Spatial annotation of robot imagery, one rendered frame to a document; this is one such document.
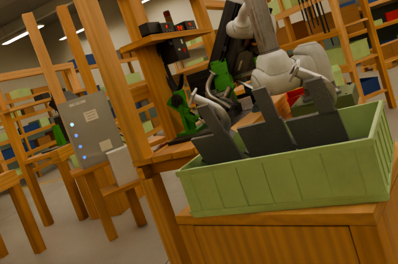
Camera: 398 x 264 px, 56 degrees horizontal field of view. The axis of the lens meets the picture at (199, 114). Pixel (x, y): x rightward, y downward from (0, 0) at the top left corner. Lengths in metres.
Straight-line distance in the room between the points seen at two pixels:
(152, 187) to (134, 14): 1.07
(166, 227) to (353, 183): 1.40
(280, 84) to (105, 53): 0.95
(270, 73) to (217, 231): 0.83
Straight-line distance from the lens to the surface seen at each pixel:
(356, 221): 1.06
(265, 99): 1.14
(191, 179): 1.24
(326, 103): 1.09
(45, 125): 10.66
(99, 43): 2.14
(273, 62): 1.81
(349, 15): 5.17
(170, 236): 2.28
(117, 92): 2.12
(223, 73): 2.47
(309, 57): 1.89
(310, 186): 1.10
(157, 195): 2.19
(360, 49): 5.20
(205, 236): 1.35
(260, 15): 1.83
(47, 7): 12.69
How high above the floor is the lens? 1.26
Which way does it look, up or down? 7 degrees down
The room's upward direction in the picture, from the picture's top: 19 degrees counter-clockwise
